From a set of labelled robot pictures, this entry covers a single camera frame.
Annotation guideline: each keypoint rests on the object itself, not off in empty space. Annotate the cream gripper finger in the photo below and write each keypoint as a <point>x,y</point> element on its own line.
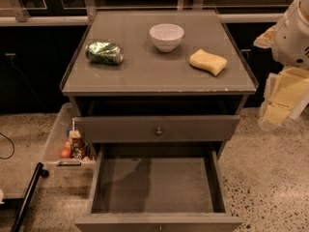
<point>265,40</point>
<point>286,96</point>

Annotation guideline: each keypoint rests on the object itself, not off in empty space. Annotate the yellow sponge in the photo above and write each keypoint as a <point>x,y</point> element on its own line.
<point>205,61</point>

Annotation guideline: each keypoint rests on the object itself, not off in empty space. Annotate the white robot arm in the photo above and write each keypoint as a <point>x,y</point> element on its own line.
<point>291,36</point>

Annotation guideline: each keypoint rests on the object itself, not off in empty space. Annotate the grey drawer cabinet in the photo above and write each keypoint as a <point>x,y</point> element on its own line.
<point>150,82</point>

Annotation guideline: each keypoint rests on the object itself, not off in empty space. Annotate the brass top drawer knob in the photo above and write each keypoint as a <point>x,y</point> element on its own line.
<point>158,132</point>

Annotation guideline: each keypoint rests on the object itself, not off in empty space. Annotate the grey top drawer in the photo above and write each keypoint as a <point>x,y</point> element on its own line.
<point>115,129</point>

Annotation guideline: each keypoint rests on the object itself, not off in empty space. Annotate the open grey middle drawer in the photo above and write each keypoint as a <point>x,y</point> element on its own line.
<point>157,187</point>

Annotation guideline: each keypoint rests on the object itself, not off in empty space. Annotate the white ceramic bowl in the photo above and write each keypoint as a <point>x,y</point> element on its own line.
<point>166,37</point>

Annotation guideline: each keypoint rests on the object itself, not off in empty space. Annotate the crushed green soda can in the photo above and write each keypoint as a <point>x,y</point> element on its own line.
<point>104,53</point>

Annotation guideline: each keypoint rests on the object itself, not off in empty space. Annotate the brown snack carton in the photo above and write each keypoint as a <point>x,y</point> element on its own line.
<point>77,145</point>

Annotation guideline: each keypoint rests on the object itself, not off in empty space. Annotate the small orange fruit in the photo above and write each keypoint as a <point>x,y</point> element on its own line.
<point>65,153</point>

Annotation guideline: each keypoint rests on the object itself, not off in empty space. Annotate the clear plastic storage bin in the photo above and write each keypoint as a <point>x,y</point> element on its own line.
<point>57,139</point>

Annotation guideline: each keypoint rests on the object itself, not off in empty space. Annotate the black pole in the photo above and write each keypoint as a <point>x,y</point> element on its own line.
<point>39,172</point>

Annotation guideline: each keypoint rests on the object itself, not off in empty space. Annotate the metal railing frame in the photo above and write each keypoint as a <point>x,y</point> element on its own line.
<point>79,12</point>

